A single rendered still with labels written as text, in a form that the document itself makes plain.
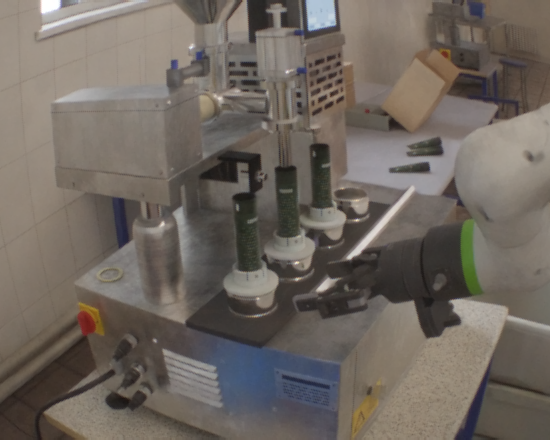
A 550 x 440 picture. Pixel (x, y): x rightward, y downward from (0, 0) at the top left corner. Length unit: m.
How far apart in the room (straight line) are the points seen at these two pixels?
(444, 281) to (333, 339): 0.21
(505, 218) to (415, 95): 2.04
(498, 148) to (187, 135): 0.47
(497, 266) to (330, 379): 0.28
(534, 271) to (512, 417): 1.12
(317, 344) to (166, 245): 0.25
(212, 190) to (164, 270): 0.34
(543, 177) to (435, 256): 0.21
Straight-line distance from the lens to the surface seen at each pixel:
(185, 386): 1.05
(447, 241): 0.77
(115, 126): 0.95
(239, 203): 0.88
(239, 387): 0.98
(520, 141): 0.64
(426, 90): 2.64
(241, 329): 0.92
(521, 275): 0.73
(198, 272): 1.09
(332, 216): 1.10
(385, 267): 0.81
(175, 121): 0.90
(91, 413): 1.24
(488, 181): 0.63
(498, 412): 1.82
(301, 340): 0.91
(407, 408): 1.20
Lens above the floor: 1.52
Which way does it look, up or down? 25 degrees down
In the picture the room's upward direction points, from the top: 3 degrees counter-clockwise
